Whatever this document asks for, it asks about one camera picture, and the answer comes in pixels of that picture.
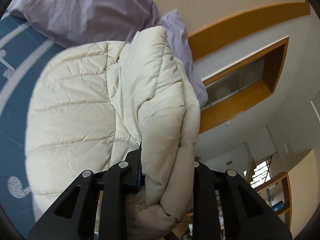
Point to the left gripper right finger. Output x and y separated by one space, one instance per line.
226 207

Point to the wooden framed glass door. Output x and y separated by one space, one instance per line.
238 86

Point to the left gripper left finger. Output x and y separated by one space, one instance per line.
93 197

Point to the wooden wall shelf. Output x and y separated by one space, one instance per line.
277 193

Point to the blue white striped bedspread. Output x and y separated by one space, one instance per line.
24 54

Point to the lavender pillow left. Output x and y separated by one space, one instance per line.
74 22

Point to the cream puffer jacket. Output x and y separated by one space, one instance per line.
94 103

